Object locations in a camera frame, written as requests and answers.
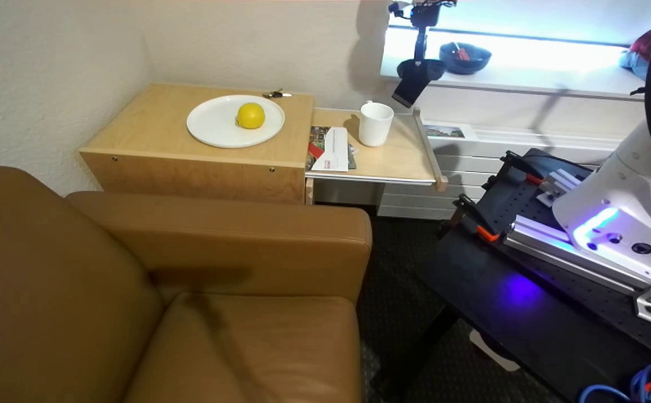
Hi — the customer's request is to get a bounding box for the white mug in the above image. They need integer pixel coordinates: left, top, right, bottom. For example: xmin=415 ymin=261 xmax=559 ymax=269
xmin=358 ymin=101 xmax=395 ymax=147

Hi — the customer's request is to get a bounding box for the yellow lemon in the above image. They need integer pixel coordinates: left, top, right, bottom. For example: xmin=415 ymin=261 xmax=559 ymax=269
xmin=235 ymin=103 xmax=267 ymax=130

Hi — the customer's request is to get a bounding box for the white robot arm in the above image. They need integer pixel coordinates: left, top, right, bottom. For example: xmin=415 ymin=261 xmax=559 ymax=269
xmin=383 ymin=0 xmax=651 ymax=286

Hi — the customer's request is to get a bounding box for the white round plate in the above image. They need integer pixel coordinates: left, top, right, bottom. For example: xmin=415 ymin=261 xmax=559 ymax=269
xmin=187 ymin=94 xmax=286 ymax=147

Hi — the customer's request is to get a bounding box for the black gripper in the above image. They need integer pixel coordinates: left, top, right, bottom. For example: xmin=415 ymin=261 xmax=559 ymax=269
xmin=389 ymin=0 xmax=458 ymax=61

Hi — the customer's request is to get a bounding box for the white folded pamphlet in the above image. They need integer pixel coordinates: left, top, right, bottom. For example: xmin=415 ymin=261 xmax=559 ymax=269
xmin=307 ymin=125 xmax=356 ymax=173

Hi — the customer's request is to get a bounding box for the light wooden side table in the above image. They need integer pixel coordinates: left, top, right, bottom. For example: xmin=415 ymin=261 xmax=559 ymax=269
xmin=80 ymin=84 xmax=447 ymax=203

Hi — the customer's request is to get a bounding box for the brown leather armchair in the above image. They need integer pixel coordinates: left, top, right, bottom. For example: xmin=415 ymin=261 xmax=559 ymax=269
xmin=0 ymin=166 xmax=371 ymax=403

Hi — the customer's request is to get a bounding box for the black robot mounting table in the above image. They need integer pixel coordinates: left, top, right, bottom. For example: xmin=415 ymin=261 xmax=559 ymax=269
xmin=385 ymin=149 xmax=651 ymax=401

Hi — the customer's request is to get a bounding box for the white wall heater unit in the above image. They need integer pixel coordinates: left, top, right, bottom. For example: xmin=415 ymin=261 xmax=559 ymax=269
xmin=311 ymin=121 xmax=624 ymax=221

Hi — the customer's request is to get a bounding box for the dark blue bowl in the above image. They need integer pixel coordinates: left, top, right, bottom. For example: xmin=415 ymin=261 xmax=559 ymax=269
xmin=439 ymin=42 xmax=493 ymax=76

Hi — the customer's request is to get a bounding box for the small item on table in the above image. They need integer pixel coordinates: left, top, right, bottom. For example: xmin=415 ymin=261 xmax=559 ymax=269
xmin=263 ymin=89 xmax=294 ymax=99

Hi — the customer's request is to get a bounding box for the black sock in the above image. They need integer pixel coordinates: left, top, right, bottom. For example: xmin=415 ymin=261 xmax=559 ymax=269
xmin=391 ymin=58 xmax=445 ymax=108

